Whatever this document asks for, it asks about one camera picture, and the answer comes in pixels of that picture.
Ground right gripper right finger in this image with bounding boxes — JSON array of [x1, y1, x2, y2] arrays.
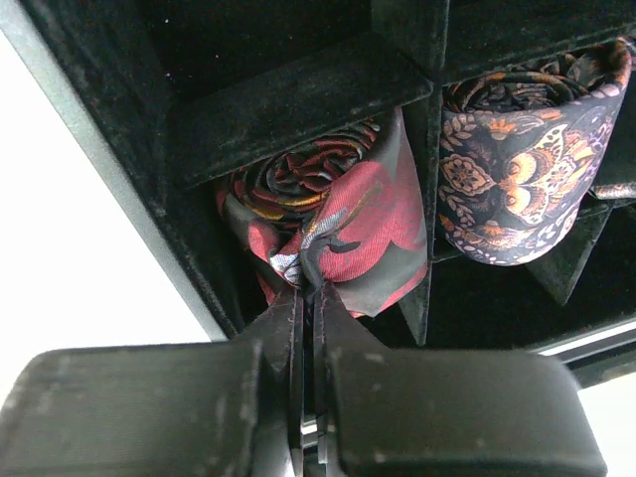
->
[[312, 283, 607, 476]]

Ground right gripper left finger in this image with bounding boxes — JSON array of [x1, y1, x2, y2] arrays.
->
[[1, 290, 304, 476]]

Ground dark red patterned tie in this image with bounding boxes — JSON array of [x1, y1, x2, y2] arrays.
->
[[215, 108, 428, 317]]

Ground rolled tie bottom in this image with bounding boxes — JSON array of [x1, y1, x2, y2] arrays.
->
[[436, 38, 632, 266]]

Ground rolled tie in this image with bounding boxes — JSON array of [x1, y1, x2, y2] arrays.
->
[[590, 182, 636, 200], [436, 38, 632, 266]]

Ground black tie box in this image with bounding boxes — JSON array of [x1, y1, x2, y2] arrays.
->
[[0, 0, 636, 389]]

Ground rolled tie middle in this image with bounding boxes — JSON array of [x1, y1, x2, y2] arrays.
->
[[590, 182, 636, 200]]

